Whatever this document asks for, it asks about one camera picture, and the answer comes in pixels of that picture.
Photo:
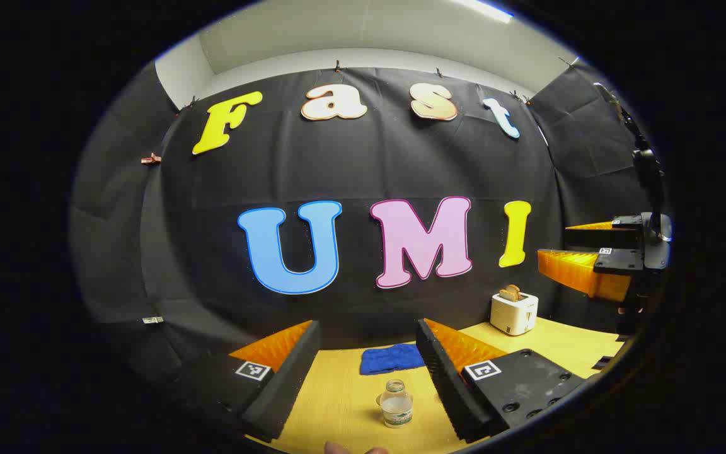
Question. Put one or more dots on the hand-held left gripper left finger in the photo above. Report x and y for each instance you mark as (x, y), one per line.
(293, 378)

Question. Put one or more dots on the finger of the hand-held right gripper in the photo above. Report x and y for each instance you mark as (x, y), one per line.
(596, 236)
(574, 268)

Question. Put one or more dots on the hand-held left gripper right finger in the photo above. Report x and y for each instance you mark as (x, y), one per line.
(445, 384)

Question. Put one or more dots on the clear plastic water bottle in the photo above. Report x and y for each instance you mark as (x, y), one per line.
(396, 407)

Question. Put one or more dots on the blue towel cloth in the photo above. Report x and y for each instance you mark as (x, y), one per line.
(388, 359)

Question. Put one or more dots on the toast slice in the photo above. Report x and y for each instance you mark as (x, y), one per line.
(512, 292)

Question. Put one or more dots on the white toaster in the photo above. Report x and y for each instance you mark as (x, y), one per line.
(514, 315)

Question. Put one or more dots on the white clip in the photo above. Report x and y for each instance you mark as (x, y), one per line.
(153, 320)

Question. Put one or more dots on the black backdrop cloth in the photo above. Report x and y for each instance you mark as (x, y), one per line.
(350, 164)

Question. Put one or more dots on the ceiling light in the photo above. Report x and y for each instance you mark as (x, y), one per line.
(483, 9)

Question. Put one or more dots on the copper clip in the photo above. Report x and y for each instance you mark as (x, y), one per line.
(150, 159)

